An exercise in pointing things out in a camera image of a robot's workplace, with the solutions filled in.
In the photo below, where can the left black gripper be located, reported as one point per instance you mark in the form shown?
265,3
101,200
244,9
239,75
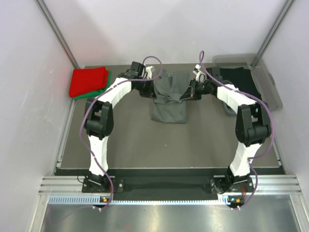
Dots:
149,92

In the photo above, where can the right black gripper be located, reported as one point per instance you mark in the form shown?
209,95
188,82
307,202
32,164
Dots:
190,94

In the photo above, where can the grey t shirt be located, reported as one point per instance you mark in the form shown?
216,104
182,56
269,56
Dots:
168,107

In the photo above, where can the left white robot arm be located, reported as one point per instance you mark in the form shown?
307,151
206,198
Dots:
98,120

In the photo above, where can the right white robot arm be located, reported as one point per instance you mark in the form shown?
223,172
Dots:
252,128

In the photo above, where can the green folded t shirt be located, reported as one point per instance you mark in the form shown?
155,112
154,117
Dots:
96,92

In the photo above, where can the black t shirt in bin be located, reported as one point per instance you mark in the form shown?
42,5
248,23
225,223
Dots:
242,79

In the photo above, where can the red folded t shirt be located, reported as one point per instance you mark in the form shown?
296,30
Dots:
84,81

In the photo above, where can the clear plastic bin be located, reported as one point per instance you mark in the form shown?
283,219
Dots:
262,79

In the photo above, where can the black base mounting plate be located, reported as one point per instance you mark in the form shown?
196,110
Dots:
164,185

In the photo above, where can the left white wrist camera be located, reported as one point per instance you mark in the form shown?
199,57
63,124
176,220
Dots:
148,73

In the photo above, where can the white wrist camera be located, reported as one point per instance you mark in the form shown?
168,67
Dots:
148,73
200,75

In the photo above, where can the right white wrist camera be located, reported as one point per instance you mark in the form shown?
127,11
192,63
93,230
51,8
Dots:
200,75

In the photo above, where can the aluminium front rail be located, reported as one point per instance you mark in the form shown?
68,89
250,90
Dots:
265,185

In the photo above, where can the left aluminium frame post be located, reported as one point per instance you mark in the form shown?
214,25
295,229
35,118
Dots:
56,31

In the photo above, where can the aluminium frame post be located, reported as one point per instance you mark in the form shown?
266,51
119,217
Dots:
56,31
272,32

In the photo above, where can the right aluminium frame post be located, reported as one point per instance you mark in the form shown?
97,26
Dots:
272,32

